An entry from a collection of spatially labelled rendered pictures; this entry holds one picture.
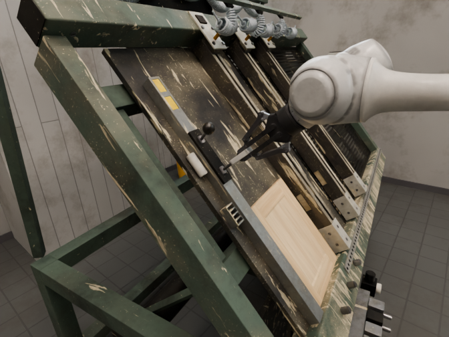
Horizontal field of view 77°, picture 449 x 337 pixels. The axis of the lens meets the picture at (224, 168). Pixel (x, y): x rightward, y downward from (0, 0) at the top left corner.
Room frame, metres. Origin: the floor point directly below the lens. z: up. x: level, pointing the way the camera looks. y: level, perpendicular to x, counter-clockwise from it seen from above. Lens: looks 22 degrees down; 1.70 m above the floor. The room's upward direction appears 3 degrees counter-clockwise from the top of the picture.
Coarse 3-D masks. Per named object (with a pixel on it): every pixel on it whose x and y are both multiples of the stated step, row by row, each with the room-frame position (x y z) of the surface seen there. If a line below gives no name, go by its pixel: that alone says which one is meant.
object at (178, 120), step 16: (160, 80) 0.98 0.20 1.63; (160, 96) 0.93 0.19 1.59; (176, 112) 0.92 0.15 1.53; (176, 128) 0.90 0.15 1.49; (192, 128) 0.91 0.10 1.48; (192, 144) 0.87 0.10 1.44; (208, 176) 0.84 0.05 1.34; (224, 192) 0.81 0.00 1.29; (240, 208) 0.78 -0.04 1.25; (256, 224) 0.77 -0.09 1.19; (256, 240) 0.75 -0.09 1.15; (272, 240) 0.77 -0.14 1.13; (272, 256) 0.72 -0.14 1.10; (288, 272) 0.71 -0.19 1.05; (288, 288) 0.69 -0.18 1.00; (304, 288) 0.70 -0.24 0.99; (304, 304) 0.66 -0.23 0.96; (320, 320) 0.64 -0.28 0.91
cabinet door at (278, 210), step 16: (272, 192) 0.98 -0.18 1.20; (288, 192) 1.04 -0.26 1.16; (256, 208) 0.86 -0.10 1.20; (272, 208) 0.91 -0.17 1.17; (288, 208) 0.98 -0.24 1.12; (272, 224) 0.85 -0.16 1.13; (288, 224) 0.91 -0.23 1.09; (304, 224) 0.97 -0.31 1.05; (288, 240) 0.85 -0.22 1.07; (304, 240) 0.90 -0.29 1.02; (320, 240) 0.96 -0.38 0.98; (288, 256) 0.79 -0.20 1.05; (304, 256) 0.84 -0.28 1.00; (320, 256) 0.89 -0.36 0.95; (336, 256) 0.95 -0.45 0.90; (304, 272) 0.78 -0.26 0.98; (320, 272) 0.82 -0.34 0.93; (320, 288) 0.77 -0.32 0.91; (320, 304) 0.71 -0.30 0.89
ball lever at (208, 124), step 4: (204, 124) 0.79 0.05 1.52; (208, 124) 0.79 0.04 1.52; (212, 124) 0.79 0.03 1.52; (204, 128) 0.78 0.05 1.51; (208, 128) 0.78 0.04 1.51; (212, 128) 0.79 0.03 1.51; (204, 132) 0.79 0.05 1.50; (208, 132) 0.78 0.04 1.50; (212, 132) 0.79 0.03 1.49; (200, 136) 0.88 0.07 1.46; (204, 136) 0.84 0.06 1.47; (200, 140) 0.87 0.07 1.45; (204, 140) 0.87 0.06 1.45
